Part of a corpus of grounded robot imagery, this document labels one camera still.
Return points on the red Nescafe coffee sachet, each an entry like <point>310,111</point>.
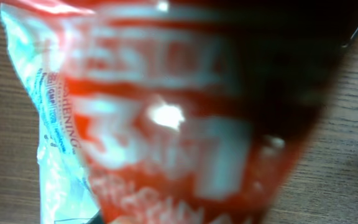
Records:
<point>180,111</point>

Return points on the white wet wipe sachet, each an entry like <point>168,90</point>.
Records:
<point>51,140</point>

